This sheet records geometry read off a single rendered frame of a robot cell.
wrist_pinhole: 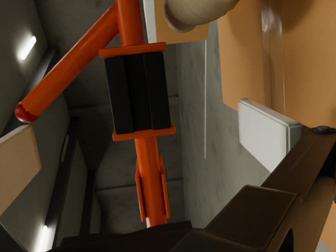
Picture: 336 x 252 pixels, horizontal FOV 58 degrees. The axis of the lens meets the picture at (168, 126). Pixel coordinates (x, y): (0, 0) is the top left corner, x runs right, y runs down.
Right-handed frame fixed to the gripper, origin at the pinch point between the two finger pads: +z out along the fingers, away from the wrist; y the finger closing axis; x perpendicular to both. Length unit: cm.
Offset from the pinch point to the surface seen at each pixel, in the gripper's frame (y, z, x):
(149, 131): 0.5, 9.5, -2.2
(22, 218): -291, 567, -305
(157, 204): 0.4, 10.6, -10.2
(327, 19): 12.9, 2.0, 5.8
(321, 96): 12.9, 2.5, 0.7
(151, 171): 0.2, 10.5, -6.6
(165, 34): 17, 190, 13
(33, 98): -10.3, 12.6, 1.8
